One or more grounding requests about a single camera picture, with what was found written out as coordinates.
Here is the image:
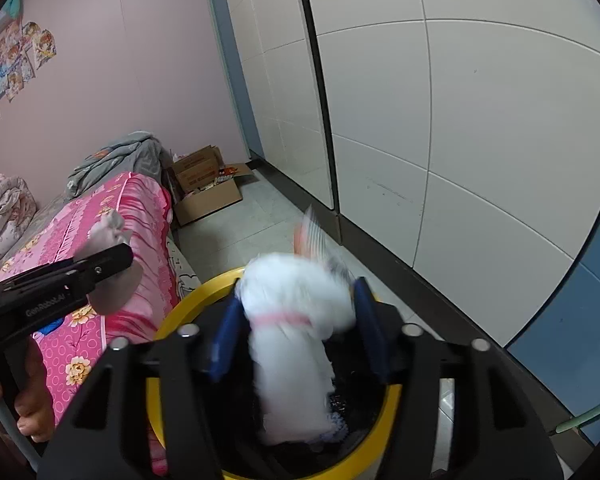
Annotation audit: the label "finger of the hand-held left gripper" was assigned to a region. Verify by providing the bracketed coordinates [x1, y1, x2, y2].
[0, 244, 134, 295]

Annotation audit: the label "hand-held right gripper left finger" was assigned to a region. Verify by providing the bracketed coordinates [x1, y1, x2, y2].
[37, 297, 246, 480]

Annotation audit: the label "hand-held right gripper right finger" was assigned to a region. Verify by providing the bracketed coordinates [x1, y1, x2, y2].
[351, 277, 563, 480]

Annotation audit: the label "white tissue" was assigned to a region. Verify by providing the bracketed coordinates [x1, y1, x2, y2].
[86, 210, 144, 312]

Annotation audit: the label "yellow rimmed trash bin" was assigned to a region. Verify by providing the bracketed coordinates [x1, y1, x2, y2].
[147, 266, 453, 480]

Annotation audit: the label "lavender fluffy cloth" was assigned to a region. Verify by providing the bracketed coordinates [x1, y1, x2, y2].
[235, 252, 358, 446]

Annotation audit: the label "person's left hand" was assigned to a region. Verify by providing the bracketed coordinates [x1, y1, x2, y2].
[14, 340, 57, 444]

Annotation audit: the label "pink floral blanket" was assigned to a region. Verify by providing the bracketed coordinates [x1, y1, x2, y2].
[0, 172, 201, 478]

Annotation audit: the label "grey patterned bedsheet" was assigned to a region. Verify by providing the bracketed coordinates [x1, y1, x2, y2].
[30, 194, 77, 232]

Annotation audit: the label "white floral quilt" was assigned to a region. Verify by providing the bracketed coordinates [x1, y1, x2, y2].
[0, 174, 38, 261]

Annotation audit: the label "grey folded blanket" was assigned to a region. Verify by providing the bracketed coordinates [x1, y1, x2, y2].
[67, 131, 163, 198]

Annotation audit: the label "open cardboard box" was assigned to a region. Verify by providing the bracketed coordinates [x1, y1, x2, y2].
[172, 162, 255, 227]

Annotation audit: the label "upright cardboard box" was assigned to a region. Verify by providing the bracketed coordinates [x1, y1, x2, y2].
[172, 145, 226, 196]

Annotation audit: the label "snack packets in box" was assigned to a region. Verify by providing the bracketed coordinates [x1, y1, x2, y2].
[200, 167, 237, 192]

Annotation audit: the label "white wardrobe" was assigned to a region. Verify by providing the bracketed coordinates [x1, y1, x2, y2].
[217, 0, 600, 348]

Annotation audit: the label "grey cable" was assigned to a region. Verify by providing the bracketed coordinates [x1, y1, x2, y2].
[0, 400, 42, 467]

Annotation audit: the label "cluster of cartoon wall posters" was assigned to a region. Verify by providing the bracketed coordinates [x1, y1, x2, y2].
[0, 19, 58, 131]

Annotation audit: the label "pale green hose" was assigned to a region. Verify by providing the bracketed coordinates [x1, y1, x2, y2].
[555, 392, 600, 433]

